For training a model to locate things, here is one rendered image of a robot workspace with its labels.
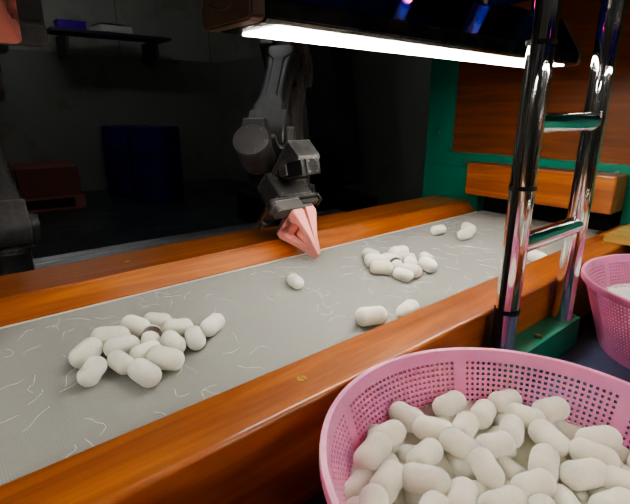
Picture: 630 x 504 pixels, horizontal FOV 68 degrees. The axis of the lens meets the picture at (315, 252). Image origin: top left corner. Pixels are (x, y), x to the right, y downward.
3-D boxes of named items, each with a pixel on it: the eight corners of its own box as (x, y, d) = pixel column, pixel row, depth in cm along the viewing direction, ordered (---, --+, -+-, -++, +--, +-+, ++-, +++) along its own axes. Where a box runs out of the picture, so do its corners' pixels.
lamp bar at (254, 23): (200, 31, 42) (194, -62, 40) (531, 68, 80) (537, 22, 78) (249, 18, 36) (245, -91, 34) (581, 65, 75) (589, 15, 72)
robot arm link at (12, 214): (34, 236, 75) (-11, 55, 79) (-16, 243, 71) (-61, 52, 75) (32, 247, 80) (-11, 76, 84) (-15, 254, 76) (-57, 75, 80)
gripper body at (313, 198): (324, 200, 78) (303, 167, 80) (274, 208, 71) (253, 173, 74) (308, 224, 82) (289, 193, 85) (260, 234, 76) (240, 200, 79)
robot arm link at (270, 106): (288, 135, 78) (307, 23, 94) (236, 134, 80) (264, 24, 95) (297, 181, 89) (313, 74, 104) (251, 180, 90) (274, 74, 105)
